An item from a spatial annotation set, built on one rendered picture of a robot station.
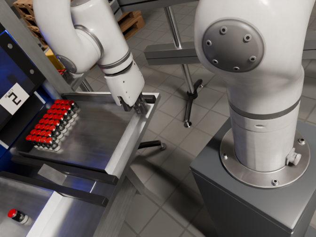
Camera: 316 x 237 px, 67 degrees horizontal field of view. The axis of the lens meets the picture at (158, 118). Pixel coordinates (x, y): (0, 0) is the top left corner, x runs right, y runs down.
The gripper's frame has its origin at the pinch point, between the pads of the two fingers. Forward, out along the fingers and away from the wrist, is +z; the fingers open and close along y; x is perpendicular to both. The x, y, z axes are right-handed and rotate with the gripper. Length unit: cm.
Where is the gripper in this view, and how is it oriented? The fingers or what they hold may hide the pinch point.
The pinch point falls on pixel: (140, 107)
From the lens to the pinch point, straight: 69.4
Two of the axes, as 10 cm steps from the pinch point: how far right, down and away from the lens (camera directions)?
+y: -3.3, 7.6, -5.6
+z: 3.0, 6.5, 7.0
